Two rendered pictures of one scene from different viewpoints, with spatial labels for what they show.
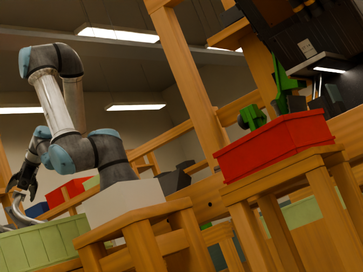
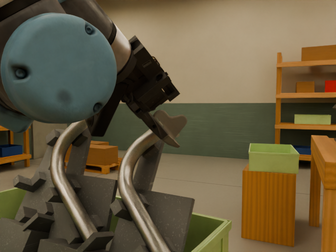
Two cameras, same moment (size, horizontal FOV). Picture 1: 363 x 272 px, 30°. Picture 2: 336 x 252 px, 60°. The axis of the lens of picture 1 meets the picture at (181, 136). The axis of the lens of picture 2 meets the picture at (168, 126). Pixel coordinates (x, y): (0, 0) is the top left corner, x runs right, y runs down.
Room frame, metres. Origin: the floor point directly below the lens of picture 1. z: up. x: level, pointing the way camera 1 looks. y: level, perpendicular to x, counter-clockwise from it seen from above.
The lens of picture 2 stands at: (2.77, 0.16, 1.20)
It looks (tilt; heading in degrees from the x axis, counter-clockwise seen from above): 4 degrees down; 80
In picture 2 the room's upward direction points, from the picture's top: straight up
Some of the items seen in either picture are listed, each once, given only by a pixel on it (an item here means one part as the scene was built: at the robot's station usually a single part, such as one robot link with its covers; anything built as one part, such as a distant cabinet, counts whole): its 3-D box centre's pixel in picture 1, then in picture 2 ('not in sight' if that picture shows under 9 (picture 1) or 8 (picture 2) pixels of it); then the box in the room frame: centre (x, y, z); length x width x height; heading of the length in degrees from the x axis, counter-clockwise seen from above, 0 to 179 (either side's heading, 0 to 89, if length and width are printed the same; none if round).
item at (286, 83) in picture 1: (289, 73); not in sight; (2.59, -0.48, 1.17); 0.13 x 0.12 x 0.20; 59
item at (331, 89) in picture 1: (338, 101); not in sight; (2.42, -0.57, 0.97); 0.10 x 0.02 x 0.14; 149
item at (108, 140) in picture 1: (105, 148); not in sight; (2.44, 0.28, 1.12); 0.13 x 0.12 x 0.14; 117
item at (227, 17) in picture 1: (238, 14); not in sight; (2.94, -0.44, 1.59); 0.15 x 0.07 x 0.07; 59
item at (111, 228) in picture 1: (133, 223); not in sight; (2.43, 0.27, 0.83); 0.32 x 0.32 x 0.04; 53
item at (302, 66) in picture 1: (325, 68); not in sight; (2.48, -0.60, 1.11); 0.39 x 0.16 x 0.03; 149
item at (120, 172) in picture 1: (116, 177); not in sight; (2.43, 0.27, 1.01); 0.15 x 0.15 x 0.10
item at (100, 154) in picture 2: not in sight; (95, 155); (2.33, 5.95, 0.22); 1.20 x 0.81 x 0.44; 142
